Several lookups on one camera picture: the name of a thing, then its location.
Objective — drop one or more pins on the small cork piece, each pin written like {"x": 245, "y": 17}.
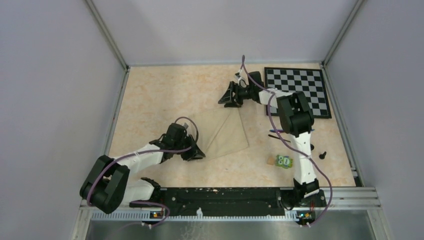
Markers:
{"x": 271, "y": 161}

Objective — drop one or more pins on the iridescent purple utensil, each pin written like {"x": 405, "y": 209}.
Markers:
{"x": 276, "y": 131}

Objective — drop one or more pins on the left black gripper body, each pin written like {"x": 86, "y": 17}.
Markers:
{"x": 184, "y": 143}

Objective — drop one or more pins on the black utensil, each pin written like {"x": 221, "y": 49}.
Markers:
{"x": 278, "y": 138}

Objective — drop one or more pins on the small black screw knob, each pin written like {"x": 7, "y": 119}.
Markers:
{"x": 322, "y": 156}

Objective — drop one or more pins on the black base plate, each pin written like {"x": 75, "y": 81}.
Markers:
{"x": 234, "y": 201}

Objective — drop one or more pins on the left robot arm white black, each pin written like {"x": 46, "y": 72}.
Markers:
{"x": 110, "y": 182}

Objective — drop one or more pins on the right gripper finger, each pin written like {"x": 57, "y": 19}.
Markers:
{"x": 229, "y": 95}
{"x": 232, "y": 105}

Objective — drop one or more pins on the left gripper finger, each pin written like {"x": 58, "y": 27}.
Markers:
{"x": 189, "y": 158}
{"x": 195, "y": 149}

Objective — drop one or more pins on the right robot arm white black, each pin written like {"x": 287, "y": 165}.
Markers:
{"x": 296, "y": 120}

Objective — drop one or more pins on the aluminium frame rail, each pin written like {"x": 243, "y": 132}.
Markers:
{"x": 340, "y": 199}

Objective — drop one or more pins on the black white checkerboard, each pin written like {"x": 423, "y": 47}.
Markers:
{"x": 309, "y": 81}

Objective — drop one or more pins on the beige cloth napkin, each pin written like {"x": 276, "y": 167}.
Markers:
{"x": 221, "y": 132}

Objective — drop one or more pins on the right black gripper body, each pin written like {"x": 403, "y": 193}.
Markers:
{"x": 242, "y": 93}

